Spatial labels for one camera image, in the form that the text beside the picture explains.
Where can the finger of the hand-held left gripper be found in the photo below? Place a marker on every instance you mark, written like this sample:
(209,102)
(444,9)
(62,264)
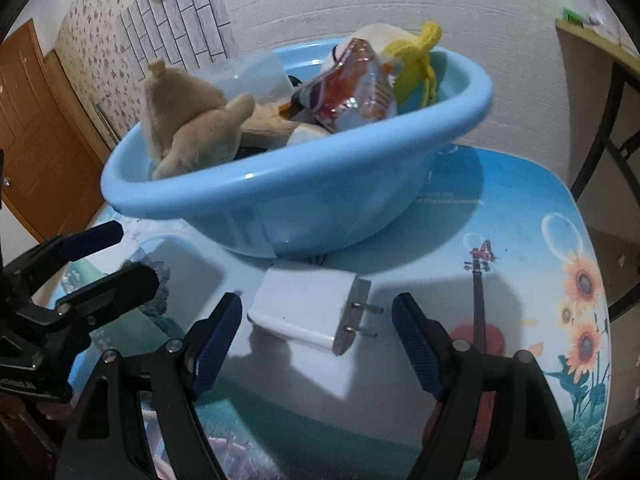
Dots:
(120,290)
(90,242)

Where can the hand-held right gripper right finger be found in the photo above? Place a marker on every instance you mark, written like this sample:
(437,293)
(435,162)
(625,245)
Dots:
(415,340)

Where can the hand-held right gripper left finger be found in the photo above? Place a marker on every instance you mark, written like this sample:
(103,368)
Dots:
(220,340)

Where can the dark green knitted cloth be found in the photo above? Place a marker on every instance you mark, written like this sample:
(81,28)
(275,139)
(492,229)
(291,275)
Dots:
(162,305)

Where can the white charger adapter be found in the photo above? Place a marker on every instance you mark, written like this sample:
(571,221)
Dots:
(300,310)

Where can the beige plush toy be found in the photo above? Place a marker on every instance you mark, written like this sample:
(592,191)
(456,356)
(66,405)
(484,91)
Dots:
(195,135)

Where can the light blue plastic basin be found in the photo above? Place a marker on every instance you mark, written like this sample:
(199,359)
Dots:
(300,200)

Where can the clear plastic container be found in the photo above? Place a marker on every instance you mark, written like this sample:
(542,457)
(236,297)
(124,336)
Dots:
(250,77)

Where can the orange clear snack packet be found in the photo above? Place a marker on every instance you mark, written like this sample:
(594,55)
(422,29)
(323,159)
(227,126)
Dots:
(355,95)

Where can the yellow mesh cover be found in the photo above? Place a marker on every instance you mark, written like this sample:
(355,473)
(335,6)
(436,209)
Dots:
(407,67)

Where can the brown wooden door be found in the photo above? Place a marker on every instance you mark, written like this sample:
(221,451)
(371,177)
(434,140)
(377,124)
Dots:
(40,135)

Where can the yellow-green table with black legs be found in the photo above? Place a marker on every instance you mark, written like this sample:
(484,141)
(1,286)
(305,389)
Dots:
(601,125)

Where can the small green box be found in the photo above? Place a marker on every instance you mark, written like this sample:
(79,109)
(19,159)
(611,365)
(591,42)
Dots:
(571,15)

